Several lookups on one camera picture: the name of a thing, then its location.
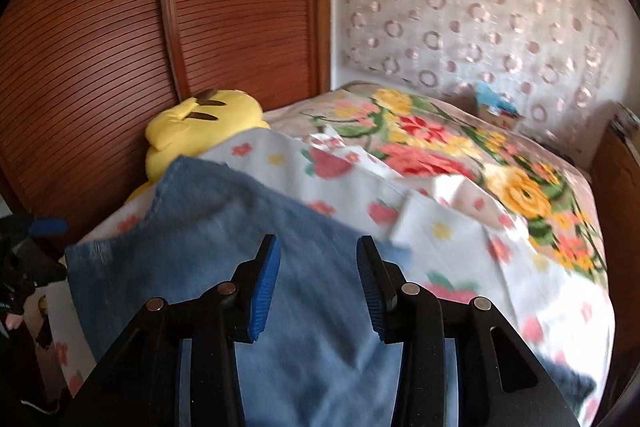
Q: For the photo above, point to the yellow plush toy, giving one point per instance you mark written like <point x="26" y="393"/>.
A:
<point x="200" y="122"/>

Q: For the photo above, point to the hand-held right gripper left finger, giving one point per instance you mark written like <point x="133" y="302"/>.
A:
<point x="262" y="287"/>

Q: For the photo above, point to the wooden cabinet counter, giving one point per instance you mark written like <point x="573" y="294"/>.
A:
<point x="615" y="167"/>

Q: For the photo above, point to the small cardboard box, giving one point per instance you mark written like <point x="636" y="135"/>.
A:
<point x="497" y="119"/>

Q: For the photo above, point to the wooden slatted wardrobe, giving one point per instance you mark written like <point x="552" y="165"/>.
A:
<point x="150" y="7"/>

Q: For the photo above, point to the strawberry-print bed sheet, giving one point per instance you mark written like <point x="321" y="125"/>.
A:
<point x="450" y="267"/>

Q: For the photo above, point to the blue denim pants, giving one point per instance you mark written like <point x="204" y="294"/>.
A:
<point x="300" y="232"/>

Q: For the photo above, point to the blue plastic bag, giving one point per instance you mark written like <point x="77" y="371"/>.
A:
<point x="492" y="94"/>

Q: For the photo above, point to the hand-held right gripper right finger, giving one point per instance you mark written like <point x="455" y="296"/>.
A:
<point x="372" y="292"/>

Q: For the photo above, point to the circle-patterned wall curtain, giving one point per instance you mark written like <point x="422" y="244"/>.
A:
<point x="475" y="7"/>

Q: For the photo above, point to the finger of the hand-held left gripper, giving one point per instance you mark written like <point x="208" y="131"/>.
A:
<point x="47" y="227"/>
<point x="50" y="267"/>

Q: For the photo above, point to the person's left hand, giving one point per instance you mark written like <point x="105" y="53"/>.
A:
<point x="13" y="323"/>

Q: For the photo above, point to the floral blanket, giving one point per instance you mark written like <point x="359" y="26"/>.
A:
<point x="500" y="177"/>

